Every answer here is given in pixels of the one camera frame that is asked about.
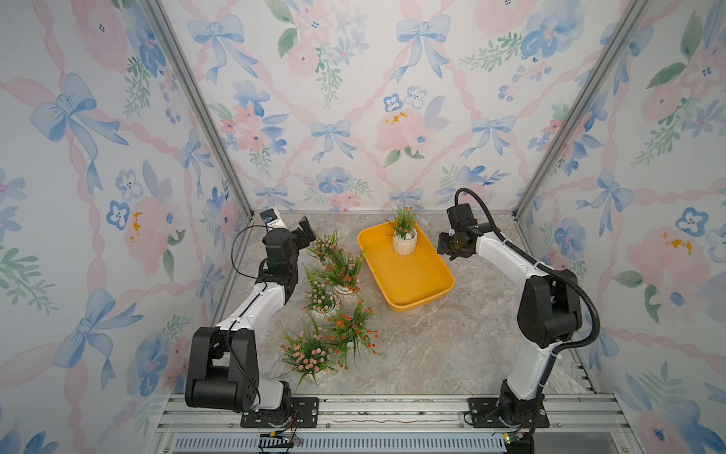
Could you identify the pink flower plant front pot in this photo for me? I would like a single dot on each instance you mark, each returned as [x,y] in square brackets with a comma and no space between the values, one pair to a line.
[309,352]

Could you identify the orange flower plant white pot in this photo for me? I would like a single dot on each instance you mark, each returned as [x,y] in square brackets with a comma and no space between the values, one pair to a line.
[405,233]

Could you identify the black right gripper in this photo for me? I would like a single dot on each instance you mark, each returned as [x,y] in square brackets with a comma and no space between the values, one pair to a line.
[441,245]

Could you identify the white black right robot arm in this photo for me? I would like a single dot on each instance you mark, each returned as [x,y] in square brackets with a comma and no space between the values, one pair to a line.
[548,313]

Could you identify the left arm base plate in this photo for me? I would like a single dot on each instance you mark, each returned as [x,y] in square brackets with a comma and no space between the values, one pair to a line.
[296,413]

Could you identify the red flower plant front pot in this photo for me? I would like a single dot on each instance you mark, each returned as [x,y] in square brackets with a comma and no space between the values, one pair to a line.
[349,334]

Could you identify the aluminium right corner post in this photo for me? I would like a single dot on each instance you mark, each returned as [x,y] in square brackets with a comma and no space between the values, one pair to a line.
[623,32]

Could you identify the pink flower plant pot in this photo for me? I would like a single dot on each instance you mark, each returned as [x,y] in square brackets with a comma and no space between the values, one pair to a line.
[309,352]
[320,301]
[325,250]

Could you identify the aluminium corner post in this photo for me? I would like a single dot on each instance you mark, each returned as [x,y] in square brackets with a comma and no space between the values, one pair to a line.
[170,43]
[623,32]

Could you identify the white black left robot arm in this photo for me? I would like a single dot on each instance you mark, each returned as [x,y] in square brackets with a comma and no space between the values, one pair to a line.
[223,371]

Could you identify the aluminium left corner post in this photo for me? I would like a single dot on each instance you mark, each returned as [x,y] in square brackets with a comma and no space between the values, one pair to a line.
[170,43]

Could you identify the aluminium front rail frame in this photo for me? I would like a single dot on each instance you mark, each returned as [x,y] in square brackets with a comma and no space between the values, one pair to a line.
[403,424]

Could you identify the pink flower plant back pot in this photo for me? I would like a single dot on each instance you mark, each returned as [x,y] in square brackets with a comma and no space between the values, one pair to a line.
[325,250]

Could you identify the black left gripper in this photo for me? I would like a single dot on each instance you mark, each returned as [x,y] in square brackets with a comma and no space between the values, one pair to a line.
[302,242]

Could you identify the yellow plastic storage tray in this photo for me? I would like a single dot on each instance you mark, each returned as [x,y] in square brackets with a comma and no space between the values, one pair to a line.
[406,281]

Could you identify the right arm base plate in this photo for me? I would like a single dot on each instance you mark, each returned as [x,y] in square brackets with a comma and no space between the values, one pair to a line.
[494,413]

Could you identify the red flower plant pot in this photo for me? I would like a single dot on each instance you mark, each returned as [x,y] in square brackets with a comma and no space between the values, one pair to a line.
[342,270]
[349,334]

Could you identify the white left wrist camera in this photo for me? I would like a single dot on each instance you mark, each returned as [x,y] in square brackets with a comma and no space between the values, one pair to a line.
[272,219]

